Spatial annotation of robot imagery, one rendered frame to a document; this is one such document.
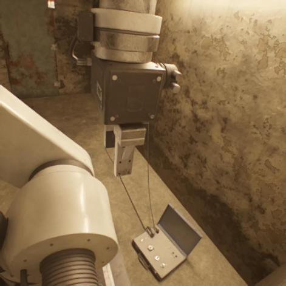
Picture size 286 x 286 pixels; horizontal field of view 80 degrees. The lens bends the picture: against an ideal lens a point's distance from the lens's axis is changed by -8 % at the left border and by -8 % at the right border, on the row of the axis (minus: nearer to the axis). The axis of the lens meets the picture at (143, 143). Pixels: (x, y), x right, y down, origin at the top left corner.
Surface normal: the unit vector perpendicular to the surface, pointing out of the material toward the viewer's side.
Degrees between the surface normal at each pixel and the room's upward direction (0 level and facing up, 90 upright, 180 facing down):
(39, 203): 17
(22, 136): 90
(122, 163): 90
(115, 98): 90
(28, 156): 90
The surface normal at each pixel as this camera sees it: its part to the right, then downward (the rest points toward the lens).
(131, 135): 0.35, 0.56
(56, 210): 0.06, -0.77
